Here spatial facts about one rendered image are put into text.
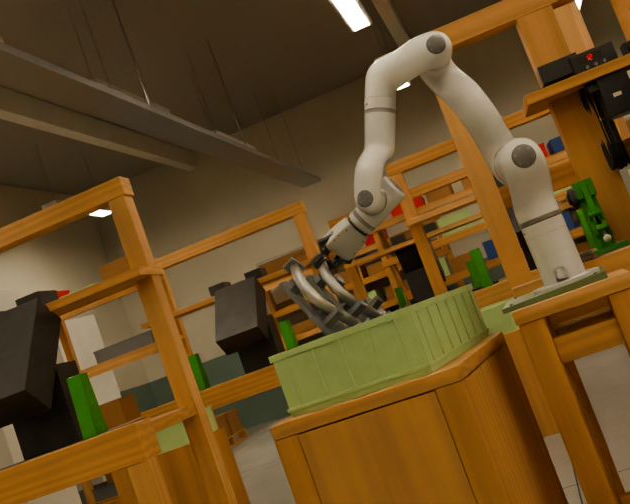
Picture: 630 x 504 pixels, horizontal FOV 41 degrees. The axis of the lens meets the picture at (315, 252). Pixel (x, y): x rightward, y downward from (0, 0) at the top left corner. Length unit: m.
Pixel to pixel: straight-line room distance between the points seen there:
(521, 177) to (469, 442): 0.75
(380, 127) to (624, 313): 0.82
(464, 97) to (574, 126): 0.99
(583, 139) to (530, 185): 0.99
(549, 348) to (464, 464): 0.44
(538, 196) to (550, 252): 0.16
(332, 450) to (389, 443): 0.15
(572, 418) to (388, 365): 0.53
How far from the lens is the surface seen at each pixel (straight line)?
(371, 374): 2.11
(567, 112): 3.34
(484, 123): 2.42
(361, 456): 2.12
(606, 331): 2.32
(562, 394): 2.32
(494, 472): 2.04
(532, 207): 2.38
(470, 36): 3.40
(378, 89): 2.42
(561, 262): 2.38
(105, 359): 7.87
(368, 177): 2.30
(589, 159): 3.32
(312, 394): 2.18
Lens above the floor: 0.96
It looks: 6 degrees up
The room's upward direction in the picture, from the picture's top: 20 degrees counter-clockwise
